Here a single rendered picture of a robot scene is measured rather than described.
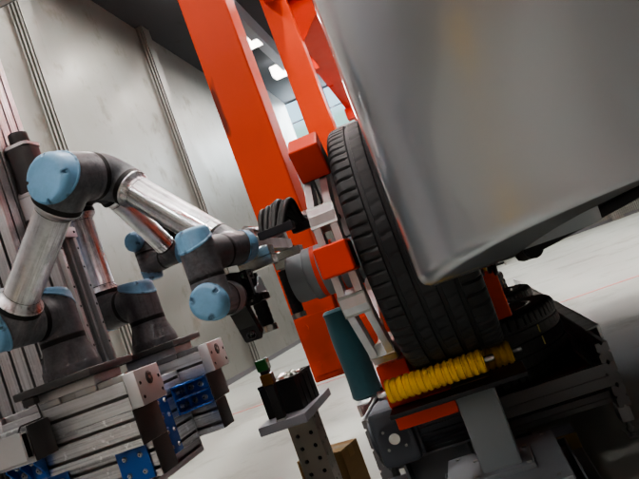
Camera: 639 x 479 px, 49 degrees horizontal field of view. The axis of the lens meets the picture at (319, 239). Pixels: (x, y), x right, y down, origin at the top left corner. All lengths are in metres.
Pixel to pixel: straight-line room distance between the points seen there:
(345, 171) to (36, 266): 0.75
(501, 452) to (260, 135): 1.28
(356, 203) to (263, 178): 0.90
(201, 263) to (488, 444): 0.86
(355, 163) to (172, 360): 1.01
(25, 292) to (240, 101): 1.05
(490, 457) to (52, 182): 1.22
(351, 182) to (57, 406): 0.94
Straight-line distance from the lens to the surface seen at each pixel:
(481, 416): 1.83
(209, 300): 1.40
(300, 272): 1.81
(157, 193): 1.65
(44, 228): 1.70
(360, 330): 1.65
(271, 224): 1.68
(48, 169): 1.64
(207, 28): 2.56
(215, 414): 2.29
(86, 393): 1.89
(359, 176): 1.57
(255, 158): 2.41
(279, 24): 4.58
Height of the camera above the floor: 0.78
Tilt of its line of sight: 4 degrees up
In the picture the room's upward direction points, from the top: 20 degrees counter-clockwise
